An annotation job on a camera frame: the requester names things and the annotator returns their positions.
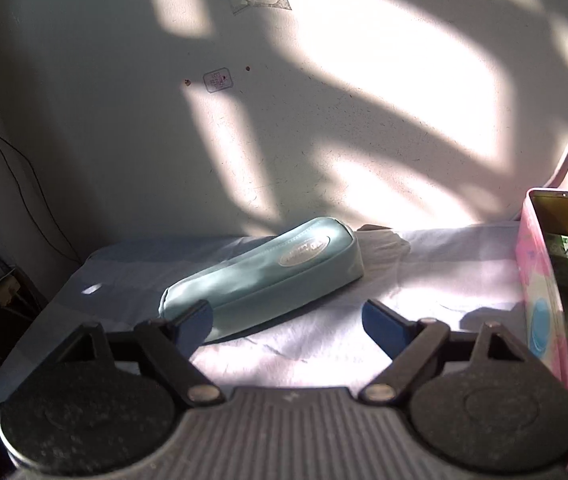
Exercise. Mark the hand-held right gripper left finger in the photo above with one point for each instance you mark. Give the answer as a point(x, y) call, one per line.
point(196, 320)

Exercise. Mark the teal pencil case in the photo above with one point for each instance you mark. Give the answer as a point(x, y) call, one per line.
point(264, 280)

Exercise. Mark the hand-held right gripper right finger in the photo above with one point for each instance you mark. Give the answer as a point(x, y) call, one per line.
point(383, 325)

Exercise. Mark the small square wall sticker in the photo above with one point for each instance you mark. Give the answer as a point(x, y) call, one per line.
point(217, 81)

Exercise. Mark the white table cloth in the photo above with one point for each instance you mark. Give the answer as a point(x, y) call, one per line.
point(438, 270)

